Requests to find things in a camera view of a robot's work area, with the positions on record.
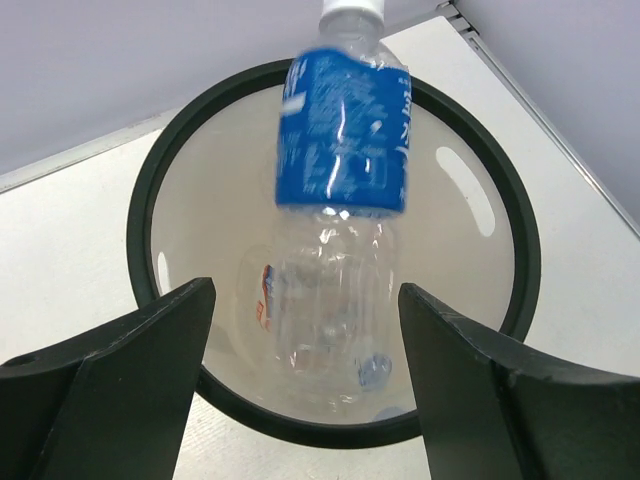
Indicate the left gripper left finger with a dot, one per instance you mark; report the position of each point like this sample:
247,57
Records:
110,403

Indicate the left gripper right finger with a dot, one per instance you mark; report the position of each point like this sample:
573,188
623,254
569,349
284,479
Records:
491,407

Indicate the orange label plastic bottle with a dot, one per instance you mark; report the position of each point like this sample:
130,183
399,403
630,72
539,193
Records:
329,313

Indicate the blue label plastic bottle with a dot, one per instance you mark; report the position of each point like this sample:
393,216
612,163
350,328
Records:
344,131

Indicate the white bin with black rim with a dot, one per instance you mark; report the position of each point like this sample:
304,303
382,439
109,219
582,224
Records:
525,239

